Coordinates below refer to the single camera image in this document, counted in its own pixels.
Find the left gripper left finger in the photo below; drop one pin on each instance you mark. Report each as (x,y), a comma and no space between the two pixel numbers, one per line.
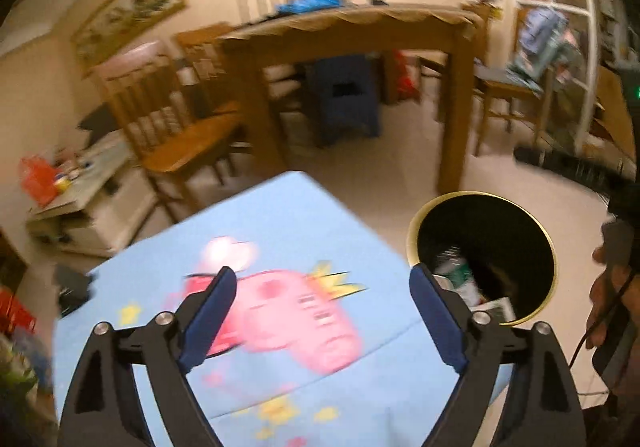
(102,406)

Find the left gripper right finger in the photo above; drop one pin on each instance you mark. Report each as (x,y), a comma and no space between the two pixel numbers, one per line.
(541,408)

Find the white carton box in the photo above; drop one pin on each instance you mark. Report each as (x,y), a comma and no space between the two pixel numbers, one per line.
(500,310)

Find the white green labelled bottle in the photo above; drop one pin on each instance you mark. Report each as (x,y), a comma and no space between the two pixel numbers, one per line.
(453,273)

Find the black round trash bin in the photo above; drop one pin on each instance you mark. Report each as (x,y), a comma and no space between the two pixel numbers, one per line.
(509,252)

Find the person's right hand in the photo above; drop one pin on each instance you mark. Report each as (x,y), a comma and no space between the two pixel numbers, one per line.
(601,294)

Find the black phone stand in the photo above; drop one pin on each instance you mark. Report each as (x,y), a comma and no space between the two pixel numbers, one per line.
(74,288)

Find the red gift box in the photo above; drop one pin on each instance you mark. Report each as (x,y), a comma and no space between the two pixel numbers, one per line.
(14,315)

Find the wooden chair with clothes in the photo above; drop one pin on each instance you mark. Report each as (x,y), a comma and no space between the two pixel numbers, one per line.
(544,51)

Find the white TV cabinet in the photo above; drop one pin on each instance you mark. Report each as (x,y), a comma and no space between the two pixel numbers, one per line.
(103,209)

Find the light blue cartoon tablecloth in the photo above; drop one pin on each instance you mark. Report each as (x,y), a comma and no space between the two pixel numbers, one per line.
(389,392)

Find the orange plastic bag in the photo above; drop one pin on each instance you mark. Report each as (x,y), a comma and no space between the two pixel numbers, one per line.
(37,178)

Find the blue plastic stool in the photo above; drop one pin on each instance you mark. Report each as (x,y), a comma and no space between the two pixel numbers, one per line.
(344,96)

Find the wooden chair near table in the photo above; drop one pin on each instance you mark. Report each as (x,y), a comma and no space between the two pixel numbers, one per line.
(143,91)

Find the bird painting gold frame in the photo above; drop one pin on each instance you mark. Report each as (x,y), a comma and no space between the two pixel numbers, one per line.
(115,24)

